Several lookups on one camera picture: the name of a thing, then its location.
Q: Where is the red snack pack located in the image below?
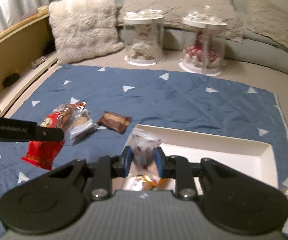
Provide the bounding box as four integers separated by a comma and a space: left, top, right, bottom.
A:
21, 112, 65, 171

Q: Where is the orange snack pack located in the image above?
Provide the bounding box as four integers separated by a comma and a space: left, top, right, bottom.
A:
52, 102, 87, 132
129, 175, 169, 191

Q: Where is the small clear candy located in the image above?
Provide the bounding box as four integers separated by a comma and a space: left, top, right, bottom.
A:
128, 128, 162, 177

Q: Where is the brown gold snack bar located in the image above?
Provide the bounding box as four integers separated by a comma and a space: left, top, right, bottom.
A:
97, 112, 132, 134

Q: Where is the clear pastry cake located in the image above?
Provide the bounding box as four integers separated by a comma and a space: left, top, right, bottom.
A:
69, 109, 100, 145

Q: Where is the white shallow cardboard box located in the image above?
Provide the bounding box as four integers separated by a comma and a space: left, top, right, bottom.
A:
136, 125, 279, 188

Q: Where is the black item on shelf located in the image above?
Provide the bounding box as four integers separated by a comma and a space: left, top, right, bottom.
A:
3, 73, 20, 88

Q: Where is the blue quilted triangle mat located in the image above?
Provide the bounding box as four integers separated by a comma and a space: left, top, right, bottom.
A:
0, 64, 288, 240

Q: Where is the fluffy white pillow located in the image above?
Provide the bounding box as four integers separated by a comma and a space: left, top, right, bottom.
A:
48, 0, 124, 64

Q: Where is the clear case red plush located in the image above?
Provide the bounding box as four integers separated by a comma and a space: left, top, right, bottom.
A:
179, 5, 227, 76

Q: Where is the clear case white plush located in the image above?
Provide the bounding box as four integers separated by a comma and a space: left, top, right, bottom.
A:
121, 9, 165, 66

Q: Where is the beige textured pillow left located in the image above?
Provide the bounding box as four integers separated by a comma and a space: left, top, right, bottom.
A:
117, 0, 244, 43

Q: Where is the beige textured pillow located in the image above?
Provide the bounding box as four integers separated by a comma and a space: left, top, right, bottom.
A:
246, 0, 288, 49
117, 0, 244, 43

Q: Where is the beige textured pillow right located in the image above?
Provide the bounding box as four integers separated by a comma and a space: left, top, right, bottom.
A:
246, 0, 288, 49

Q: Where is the rope bundle on shelf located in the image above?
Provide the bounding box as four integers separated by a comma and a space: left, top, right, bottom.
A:
31, 56, 49, 69

